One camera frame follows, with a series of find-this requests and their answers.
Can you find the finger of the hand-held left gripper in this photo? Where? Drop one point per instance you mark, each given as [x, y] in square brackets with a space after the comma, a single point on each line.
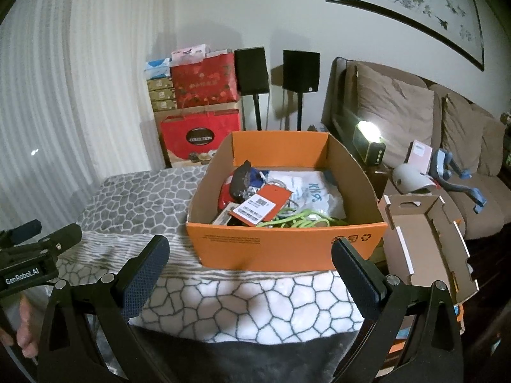
[26, 227]
[66, 233]

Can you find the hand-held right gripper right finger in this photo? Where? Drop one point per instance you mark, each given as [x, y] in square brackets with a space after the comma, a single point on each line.
[359, 283]

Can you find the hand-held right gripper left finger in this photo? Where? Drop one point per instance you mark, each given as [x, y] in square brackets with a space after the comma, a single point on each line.
[145, 283]

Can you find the orange cardboard box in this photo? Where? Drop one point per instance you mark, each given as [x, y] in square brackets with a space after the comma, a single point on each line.
[279, 251]

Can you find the white mask packet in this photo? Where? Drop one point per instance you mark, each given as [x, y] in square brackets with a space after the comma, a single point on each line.
[311, 195]

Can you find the orange barcode tag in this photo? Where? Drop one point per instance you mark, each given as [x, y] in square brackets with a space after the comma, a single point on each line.
[275, 199]

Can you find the red snack packet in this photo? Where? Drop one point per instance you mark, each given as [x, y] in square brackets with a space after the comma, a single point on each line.
[225, 195]

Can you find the black pouch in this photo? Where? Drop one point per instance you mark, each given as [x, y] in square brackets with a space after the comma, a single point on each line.
[241, 179]

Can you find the person's left hand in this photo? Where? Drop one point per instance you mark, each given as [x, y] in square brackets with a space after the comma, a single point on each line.
[28, 327]

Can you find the white brown cardboard tray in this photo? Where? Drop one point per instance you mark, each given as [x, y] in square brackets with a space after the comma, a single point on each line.
[423, 239]

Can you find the orange blue box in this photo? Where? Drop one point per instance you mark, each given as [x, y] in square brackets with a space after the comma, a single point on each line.
[460, 319]

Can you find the white helmet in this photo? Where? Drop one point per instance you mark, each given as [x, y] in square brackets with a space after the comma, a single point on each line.
[411, 177]

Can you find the lit lantern lamp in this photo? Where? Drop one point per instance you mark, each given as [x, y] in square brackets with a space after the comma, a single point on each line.
[373, 151]

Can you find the pink box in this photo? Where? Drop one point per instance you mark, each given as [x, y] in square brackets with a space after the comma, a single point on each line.
[420, 155]

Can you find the white curtain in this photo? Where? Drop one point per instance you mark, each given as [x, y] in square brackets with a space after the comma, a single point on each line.
[80, 87]

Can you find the blue grey toy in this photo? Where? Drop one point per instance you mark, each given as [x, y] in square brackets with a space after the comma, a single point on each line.
[443, 161]

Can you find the red chocolate gift bag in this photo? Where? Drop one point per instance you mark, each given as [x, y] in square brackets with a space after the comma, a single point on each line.
[179, 127]

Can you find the brown sofa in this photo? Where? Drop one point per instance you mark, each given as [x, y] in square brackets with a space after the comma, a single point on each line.
[491, 191]

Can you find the black speaker stand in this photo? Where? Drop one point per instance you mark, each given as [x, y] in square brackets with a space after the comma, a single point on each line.
[257, 111]
[300, 111]

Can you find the brown sofa cushion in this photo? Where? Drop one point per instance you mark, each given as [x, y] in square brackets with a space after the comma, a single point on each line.
[467, 131]
[391, 103]

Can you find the blue tissue pack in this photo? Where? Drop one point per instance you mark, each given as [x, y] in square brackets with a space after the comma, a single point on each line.
[158, 68]

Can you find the red floral gift bag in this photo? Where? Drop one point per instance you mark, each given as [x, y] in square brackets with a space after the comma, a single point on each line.
[203, 83]

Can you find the pink white tissue pack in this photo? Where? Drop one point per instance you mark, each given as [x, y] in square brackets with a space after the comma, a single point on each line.
[189, 54]

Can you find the black speaker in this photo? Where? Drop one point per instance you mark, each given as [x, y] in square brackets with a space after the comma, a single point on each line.
[251, 71]
[301, 70]

